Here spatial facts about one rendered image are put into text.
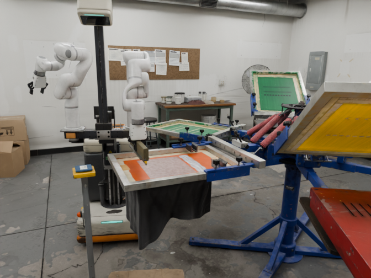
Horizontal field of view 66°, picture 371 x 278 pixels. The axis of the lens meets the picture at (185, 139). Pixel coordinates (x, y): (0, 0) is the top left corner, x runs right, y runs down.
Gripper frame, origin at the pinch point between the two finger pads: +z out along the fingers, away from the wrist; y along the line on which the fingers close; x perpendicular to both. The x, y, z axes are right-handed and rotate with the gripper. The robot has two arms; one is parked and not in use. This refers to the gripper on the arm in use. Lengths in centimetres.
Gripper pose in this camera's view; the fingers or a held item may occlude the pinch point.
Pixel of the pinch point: (138, 147)
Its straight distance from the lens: 180.9
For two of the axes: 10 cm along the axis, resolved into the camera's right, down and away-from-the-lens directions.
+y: -9.2, 0.9, -3.8
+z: -0.2, 9.7, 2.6
